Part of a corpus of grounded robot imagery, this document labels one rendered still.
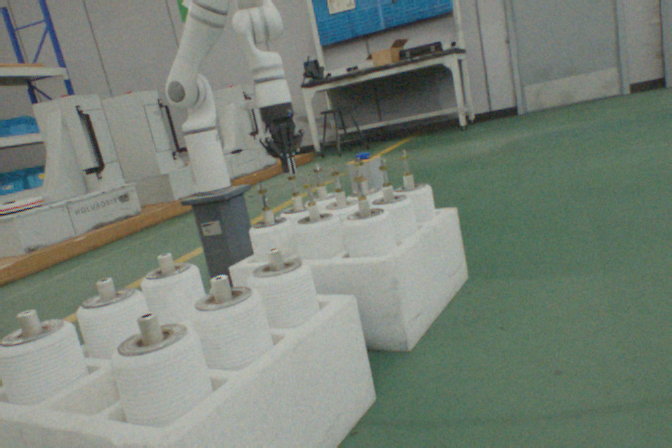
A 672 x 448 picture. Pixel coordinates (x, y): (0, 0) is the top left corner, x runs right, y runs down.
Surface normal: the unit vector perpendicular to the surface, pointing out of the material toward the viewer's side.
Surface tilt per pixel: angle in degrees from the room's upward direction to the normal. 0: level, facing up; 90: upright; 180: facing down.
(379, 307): 90
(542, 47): 90
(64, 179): 90
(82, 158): 90
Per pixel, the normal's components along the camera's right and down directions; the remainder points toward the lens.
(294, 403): 0.84, -0.07
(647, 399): -0.20, -0.96
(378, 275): -0.48, 0.27
